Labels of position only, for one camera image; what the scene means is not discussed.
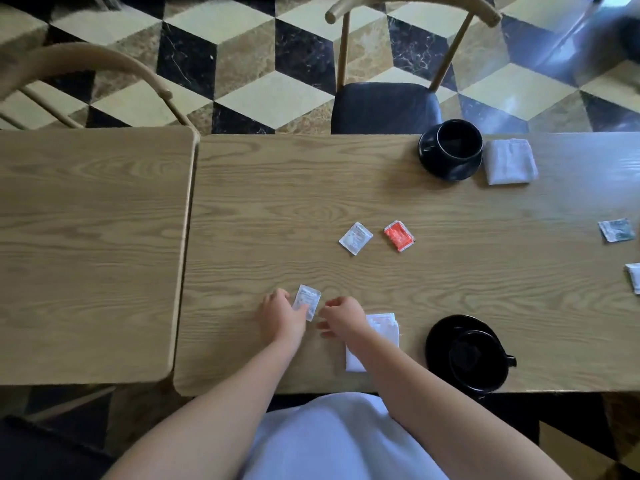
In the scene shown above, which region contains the person's right hand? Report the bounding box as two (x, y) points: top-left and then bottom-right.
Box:
(316, 296), (372, 341)

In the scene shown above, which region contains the person's left hand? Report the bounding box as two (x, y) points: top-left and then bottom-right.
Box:
(259, 288), (311, 348)

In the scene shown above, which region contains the person's right forearm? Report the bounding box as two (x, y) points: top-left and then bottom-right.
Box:
(344, 325), (572, 480)

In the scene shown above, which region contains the person's left forearm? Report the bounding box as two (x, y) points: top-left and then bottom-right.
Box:
(102, 337), (307, 480)

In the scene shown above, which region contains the white folded napkin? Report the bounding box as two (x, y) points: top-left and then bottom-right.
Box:
(344, 313), (401, 373)
(482, 138), (540, 186)

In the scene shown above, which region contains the person's white garment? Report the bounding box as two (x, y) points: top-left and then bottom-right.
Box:
(239, 392), (449, 480)

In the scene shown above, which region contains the black saucer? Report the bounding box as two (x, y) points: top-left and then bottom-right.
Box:
(425, 314), (502, 396)
(418, 125), (484, 182)

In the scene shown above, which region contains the red sachet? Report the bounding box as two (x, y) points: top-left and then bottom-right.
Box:
(383, 220), (416, 253)

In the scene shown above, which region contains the black cup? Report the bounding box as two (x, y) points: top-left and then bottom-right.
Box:
(448, 329), (518, 395)
(436, 119), (484, 171)

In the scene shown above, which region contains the wooden chair with black seat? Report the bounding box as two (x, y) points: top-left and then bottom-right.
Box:
(324, 0), (503, 136)

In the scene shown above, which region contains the dark chair seat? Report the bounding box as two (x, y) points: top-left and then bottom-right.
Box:
(0, 386), (117, 480)

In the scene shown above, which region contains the green grey sachet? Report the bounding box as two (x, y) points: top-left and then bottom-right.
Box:
(598, 218), (637, 244)

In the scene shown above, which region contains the wooden chair with curved back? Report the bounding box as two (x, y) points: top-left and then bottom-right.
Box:
(0, 42), (201, 141)

